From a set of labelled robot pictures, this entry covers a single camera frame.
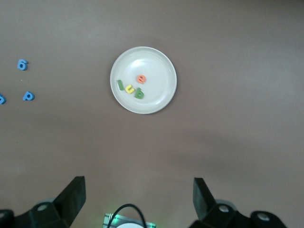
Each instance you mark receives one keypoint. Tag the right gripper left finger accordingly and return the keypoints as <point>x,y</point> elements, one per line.
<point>73,197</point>

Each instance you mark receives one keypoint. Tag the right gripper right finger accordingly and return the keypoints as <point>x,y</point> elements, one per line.
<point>202,197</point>

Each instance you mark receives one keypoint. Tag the green foam letter b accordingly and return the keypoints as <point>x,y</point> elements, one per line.
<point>140,96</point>

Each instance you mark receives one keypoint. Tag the yellow foam letter u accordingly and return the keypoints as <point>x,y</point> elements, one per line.
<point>129,91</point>

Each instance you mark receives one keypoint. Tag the green foam letter l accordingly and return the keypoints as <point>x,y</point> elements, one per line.
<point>120,85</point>

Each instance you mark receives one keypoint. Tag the orange foam letter e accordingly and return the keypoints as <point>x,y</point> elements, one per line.
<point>142,82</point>

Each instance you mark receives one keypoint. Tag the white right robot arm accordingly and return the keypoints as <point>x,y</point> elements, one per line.
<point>129,225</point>

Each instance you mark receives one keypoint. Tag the blue foam letter p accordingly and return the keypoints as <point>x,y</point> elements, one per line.
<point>26,97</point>

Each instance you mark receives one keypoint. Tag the blue foam letter m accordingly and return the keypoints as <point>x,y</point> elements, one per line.
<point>2,99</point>

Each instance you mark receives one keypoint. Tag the beige brown plate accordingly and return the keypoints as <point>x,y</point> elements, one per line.
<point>156,71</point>

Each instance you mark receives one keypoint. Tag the blue foam letter g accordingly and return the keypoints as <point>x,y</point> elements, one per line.
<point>24,67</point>

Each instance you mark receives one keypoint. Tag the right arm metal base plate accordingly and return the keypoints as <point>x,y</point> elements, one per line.
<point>106,218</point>

